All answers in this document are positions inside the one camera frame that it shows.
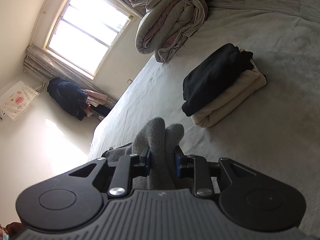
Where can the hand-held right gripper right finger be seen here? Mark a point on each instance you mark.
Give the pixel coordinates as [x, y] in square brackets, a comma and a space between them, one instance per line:
[178, 165]

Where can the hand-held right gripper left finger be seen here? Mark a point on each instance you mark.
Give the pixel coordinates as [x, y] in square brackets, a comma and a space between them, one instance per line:
[149, 160]

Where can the grey knit sweater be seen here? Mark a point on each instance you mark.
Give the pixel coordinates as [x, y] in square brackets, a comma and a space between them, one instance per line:
[160, 140]

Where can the hanging pink clothes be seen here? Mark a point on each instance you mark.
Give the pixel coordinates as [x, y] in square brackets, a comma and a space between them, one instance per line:
[96, 97]

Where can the beige folded garment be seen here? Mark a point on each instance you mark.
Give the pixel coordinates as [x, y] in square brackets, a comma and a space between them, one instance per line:
[232, 102]

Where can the grey bed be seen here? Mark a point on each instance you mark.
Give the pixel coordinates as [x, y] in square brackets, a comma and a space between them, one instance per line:
[262, 130]

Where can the black folded garment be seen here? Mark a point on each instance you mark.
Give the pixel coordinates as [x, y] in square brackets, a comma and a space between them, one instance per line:
[212, 80]

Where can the hanging dark blue jacket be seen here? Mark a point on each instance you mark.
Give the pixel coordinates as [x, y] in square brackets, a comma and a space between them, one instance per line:
[65, 97]

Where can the folded grey pink comforter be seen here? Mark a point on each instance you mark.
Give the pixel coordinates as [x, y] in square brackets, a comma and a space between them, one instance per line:
[170, 30]

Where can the person's brown fleece top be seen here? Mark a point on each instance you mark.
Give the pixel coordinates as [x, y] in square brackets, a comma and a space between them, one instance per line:
[13, 227]

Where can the wall outlet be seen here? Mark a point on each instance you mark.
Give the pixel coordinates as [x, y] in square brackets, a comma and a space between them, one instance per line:
[129, 81]

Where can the covered wall air conditioner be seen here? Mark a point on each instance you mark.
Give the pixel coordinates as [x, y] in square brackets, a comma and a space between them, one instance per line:
[17, 100]

